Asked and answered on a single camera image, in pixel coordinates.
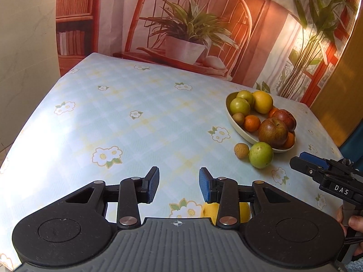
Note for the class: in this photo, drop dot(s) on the floral tablecloth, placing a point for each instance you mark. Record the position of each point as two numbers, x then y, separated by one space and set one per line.
109 119

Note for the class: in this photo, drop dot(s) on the small tan longan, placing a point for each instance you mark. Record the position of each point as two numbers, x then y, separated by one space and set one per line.
241 150

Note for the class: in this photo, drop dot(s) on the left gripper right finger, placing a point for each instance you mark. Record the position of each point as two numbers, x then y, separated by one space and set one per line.
221 199

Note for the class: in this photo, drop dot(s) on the cream round plate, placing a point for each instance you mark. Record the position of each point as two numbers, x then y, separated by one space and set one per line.
250 137

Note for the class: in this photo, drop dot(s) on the teal curtain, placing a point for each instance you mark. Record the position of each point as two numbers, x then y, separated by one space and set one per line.
352 147

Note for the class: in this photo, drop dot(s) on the printed backdrop curtain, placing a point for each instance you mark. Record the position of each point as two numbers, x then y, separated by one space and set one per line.
285 47

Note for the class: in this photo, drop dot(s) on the orange mandarin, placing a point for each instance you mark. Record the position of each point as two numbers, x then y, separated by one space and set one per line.
289 142
272 111
251 123

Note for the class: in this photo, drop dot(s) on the brown kiwi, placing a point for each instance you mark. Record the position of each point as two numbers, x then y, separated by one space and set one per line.
239 118

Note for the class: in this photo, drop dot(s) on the large red apple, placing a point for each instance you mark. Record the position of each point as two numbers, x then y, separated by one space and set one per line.
273 132

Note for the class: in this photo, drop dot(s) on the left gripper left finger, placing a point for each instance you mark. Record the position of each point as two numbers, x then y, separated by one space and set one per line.
132 192

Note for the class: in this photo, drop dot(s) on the green apple on table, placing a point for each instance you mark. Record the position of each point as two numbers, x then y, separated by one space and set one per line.
261 155

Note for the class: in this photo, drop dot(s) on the person's right hand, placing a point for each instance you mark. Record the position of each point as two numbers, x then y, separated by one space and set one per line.
355 222

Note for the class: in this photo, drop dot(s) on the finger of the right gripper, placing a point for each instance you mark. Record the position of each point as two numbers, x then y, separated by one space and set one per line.
298 164
315 160

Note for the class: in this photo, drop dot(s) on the green apple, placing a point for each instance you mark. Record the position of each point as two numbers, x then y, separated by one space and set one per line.
261 155
240 105

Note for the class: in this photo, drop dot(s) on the green-yellow apple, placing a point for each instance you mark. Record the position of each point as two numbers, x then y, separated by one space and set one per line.
248 96

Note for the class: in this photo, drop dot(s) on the yellow orange fruit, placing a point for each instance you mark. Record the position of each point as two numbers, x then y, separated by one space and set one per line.
263 102

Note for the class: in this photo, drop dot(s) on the wooden door panel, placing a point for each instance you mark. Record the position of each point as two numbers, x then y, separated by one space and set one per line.
338 105

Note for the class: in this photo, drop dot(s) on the yellow lemon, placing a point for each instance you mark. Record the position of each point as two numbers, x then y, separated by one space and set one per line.
244 210

